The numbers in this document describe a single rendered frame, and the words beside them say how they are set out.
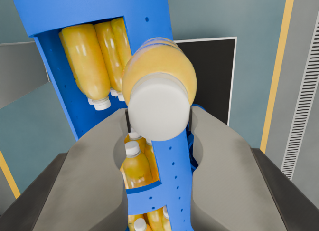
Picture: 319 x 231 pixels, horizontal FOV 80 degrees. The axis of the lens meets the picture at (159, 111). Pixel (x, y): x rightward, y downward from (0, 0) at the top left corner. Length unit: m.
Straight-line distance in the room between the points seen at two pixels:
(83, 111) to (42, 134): 1.41
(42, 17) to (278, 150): 2.27
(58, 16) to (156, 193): 0.38
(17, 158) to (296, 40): 2.62
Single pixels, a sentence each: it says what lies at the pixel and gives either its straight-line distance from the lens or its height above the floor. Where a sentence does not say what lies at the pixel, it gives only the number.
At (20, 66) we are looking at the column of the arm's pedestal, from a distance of 1.46.
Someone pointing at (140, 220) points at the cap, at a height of 1.09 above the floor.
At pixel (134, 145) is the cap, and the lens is 0.48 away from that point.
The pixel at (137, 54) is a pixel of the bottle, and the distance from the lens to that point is 0.16.
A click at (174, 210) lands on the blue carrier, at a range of 0.53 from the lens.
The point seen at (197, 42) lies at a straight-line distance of 1.46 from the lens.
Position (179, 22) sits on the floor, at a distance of 1.58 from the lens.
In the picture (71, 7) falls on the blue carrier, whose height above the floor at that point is 1.23.
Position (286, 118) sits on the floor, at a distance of 2.20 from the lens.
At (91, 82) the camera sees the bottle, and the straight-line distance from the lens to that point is 0.45.
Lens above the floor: 1.55
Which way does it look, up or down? 67 degrees down
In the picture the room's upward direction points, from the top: 167 degrees clockwise
